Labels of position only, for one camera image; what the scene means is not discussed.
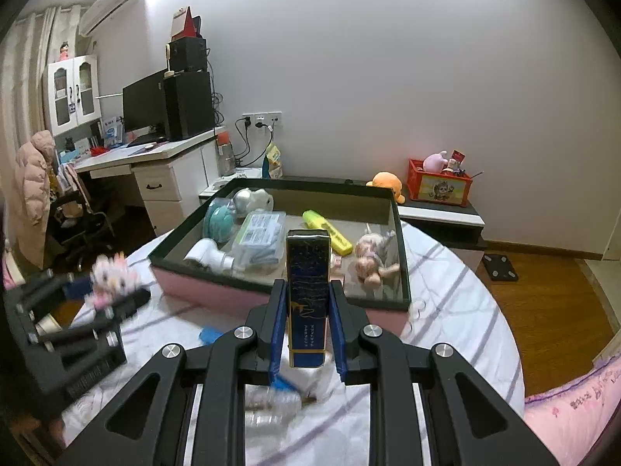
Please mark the white air conditioner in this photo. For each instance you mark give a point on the white air conditioner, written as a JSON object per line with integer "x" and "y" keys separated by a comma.
{"x": 109, "y": 7}

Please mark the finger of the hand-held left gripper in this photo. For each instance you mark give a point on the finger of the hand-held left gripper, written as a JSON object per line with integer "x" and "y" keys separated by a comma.
{"x": 111, "y": 308}
{"x": 53, "y": 286}

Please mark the clear plastic packet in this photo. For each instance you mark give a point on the clear plastic packet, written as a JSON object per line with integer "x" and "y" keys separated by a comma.
{"x": 262, "y": 235}

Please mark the small black speaker box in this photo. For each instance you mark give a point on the small black speaker box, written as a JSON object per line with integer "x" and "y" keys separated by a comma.
{"x": 187, "y": 53}

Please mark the red desk calendar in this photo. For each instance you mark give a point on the red desk calendar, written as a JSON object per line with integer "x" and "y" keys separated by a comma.
{"x": 187, "y": 24}

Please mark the blue white box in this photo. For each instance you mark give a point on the blue white box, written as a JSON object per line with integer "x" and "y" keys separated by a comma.
{"x": 111, "y": 131}

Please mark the white desk lamp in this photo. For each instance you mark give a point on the white desk lamp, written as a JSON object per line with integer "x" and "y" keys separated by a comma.
{"x": 111, "y": 96}

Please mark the bright blue plastic item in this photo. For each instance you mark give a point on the bright blue plastic item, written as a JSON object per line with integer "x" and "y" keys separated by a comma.
{"x": 211, "y": 336}

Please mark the black computer monitor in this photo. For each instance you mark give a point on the black computer monitor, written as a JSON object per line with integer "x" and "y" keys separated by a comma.
{"x": 143, "y": 102}

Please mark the pink plush toy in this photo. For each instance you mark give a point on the pink plush toy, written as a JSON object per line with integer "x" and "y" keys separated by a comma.
{"x": 436, "y": 160}

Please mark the pink quilt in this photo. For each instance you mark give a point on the pink quilt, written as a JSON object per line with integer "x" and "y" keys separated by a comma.
{"x": 572, "y": 412}

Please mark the yellow highlighter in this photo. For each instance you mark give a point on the yellow highlighter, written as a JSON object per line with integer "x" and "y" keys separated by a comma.
{"x": 327, "y": 233}

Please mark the teal round case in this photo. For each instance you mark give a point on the teal round case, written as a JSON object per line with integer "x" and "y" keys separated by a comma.
{"x": 220, "y": 218}

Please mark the small beige doll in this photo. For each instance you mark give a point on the small beige doll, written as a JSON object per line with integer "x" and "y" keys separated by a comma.
{"x": 371, "y": 252}

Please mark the dark blue tin case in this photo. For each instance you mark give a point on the dark blue tin case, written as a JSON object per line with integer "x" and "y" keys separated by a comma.
{"x": 308, "y": 291}

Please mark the pink down jacket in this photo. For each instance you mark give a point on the pink down jacket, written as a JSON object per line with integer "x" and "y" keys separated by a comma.
{"x": 34, "y": 189}

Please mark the white glass door cabinet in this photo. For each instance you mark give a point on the white glass door cabinet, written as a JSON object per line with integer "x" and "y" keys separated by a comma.
{"x": 73, "y": 92}

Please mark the pink box with black rim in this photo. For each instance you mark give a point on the pink box with black rim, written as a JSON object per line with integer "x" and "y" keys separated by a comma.
{"x": 208, "y": 291}

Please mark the white desk with drawers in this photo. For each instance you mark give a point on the white desk with drawers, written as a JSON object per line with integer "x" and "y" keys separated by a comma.
{"x": 160, "y": 174}

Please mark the red printed crate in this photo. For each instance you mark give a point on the red printed crate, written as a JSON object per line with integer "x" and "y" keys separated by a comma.
{"x": 444, "y": 189}

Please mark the black computer tower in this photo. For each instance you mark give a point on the black computer tower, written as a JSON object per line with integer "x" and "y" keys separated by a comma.
{"x": 189, "y": 104}

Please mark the white wall socket strip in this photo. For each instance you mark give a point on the white wall socket strip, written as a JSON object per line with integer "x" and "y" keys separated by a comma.
{"x": 262, "y": 119}

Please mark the orange plush octopus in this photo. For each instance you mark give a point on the orange plush octopus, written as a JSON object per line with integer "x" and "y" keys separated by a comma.
{"x": 388, "y": 182}

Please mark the small pink doll figure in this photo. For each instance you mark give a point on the small pink doll figure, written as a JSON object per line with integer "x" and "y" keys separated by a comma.
{"x": 64, "y": 51}

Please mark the red desk item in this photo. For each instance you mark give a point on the red desk item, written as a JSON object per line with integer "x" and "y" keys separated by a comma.
{"x": 97, "y": 149}

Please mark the black office chair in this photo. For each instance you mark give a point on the black office chair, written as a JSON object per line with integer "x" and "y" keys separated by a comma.
{"x": 82, "y": 223}

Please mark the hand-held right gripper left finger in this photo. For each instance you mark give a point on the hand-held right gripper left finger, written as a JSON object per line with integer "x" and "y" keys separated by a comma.
{"x": 277, "y": 320}

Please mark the yellow snack bag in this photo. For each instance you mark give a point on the yellow snack bag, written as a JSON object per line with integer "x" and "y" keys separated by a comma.
{"x": 272, "y": 160}

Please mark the clear bottle with orange cap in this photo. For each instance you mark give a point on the clear bottle with orange cap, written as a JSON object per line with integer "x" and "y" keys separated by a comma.
{"x": 224, "y": 153}

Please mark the beige handheld fan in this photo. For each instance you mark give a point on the beige handheld fan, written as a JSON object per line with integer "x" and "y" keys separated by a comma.
{"x": 168, "y": 60}

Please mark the beige curtain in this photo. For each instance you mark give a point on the beige curtain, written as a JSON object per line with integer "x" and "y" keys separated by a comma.
{"x": 29, "y": 82}

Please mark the round bed with striped sheet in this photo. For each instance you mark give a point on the round bed with striped sheet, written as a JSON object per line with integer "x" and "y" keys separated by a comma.
{"x": 451, "y": 310}

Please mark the pink haired doll toy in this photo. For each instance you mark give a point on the pink haired doll toy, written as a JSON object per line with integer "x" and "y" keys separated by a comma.
{"x": 109, "y": 276}

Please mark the black bathroom scale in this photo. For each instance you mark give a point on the black bathroom scale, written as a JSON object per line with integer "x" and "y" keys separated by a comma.
{"x": 499, "y": 267}

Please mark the white plastic bottle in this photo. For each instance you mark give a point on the white plastic bottle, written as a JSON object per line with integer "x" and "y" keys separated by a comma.
{"x": 208, "y": 255}

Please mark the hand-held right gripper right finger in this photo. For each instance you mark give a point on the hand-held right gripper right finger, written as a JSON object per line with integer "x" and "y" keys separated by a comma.
{"x": 335, "y": 330}

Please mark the clear plastic bottle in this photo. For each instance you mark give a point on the clear plastic bottle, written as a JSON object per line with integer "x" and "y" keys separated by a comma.
{"x": 271, "y": 405}

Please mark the red white toy figure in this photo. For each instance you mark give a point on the red white toy figure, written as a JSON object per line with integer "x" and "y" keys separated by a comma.
{"x": 456, "y": 160}

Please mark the black keyboard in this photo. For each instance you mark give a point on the black keyboard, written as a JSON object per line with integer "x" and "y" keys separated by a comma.
{"x": 145, "y": 140}

